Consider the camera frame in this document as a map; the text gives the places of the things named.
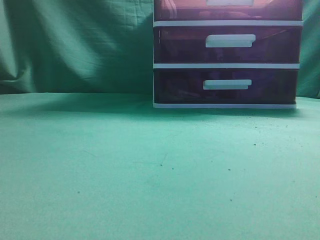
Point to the green cloth table cover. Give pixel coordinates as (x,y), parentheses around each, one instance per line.
(112,167)

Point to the white drawer cabinet frame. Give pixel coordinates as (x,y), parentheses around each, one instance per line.
(224,23)

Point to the tinted drawer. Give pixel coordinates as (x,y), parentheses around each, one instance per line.
(227,44)
(225,86)
(200,10)

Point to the green cloth backdrop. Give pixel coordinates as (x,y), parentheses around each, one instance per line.
(76,46)

